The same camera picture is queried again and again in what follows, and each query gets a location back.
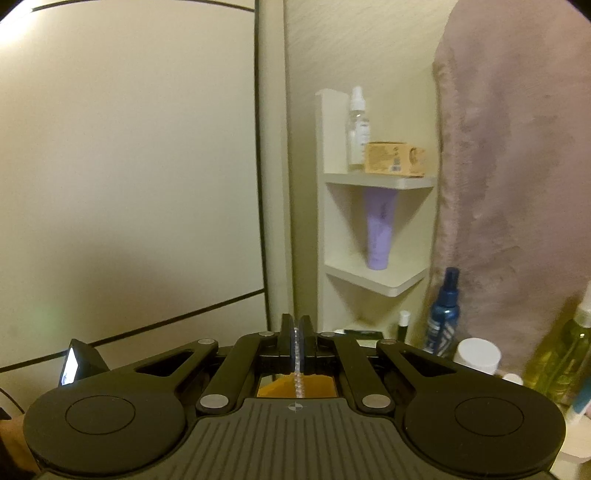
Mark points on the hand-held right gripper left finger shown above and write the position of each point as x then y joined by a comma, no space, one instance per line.
292,346

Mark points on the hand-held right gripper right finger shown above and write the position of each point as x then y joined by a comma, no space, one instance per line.
304,346

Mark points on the yellow plastic basket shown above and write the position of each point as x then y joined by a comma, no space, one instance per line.
274,387

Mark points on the person's left forearm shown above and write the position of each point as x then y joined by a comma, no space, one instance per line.
14,443

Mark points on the black pen with white tip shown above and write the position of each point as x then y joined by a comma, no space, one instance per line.
364,333

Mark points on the small dark white-capped bottle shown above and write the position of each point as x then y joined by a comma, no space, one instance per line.
403,330

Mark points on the cream corner shelf unit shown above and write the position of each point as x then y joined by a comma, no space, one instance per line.
332,221

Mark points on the purple tube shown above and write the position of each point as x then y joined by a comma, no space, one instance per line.
381,230

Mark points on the blue spray bottle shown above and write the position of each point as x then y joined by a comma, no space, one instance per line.
442,323

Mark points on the white cream jar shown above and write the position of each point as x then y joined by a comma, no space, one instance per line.
475,357

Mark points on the tan cardboard box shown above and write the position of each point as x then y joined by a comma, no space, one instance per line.
395,159

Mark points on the small green label jar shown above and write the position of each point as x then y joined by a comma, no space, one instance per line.
512,379

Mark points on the clear spray bottle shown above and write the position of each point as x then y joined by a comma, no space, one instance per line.
358,134

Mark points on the green spray bottle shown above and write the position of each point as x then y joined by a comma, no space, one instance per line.
558,355

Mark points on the hanging pink fleece blanket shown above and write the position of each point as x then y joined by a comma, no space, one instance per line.
517,161

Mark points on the white and blue tube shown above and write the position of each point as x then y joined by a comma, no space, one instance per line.
579,408

